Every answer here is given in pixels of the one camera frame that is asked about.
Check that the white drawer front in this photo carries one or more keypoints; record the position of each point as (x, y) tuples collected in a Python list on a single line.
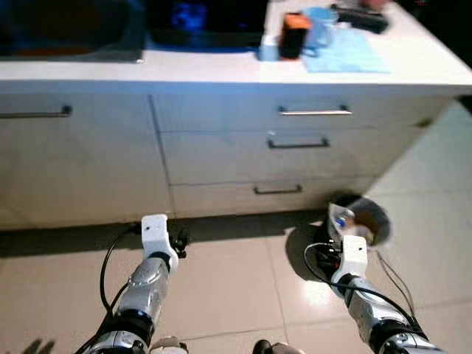
[(221, 158), (221, 112), (214, 199)]

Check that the grey robot foot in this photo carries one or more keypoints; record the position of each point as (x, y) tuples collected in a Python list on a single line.
[(169, 346), (276, 348)]

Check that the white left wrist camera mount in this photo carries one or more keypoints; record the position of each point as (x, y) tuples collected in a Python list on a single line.
[(155, 232)]

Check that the small light blue box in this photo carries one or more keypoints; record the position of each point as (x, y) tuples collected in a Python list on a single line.
[(269, 51)]

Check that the grey left robot foot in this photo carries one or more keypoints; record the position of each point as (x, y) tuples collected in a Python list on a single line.
[(169, 346)]

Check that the black orange-topped container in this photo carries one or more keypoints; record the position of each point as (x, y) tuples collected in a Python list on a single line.
[(295, 37)]

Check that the grey right robot foot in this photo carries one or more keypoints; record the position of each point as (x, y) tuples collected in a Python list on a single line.
[(276, 348)]

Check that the black oblong object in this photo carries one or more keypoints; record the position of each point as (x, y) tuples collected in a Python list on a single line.
[(361, 18)]

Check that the grey trash bin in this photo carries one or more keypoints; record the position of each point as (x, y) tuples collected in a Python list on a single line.
[(376, 217)]

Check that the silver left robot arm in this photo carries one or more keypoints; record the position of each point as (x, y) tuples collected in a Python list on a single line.
[(144, 287)]

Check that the steel kitchen sink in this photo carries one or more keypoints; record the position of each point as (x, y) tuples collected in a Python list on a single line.
[(66, 29)]

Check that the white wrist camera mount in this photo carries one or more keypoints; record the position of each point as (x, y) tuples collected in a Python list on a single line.
[(354, 254), (155, 232)]

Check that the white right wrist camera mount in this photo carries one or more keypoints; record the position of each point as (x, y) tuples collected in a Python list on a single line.
[(354, 254)]

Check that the light blue cloth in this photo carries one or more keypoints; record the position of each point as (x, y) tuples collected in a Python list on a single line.
[(354, 59)]

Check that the blue mug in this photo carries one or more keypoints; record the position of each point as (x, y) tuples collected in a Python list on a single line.
[(324, 26)]

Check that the white plastic trash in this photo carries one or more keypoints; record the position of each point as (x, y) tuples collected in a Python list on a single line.
[(341, 220)]

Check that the black countertop appliance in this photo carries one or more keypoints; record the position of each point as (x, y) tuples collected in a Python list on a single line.
[(206, 26)]

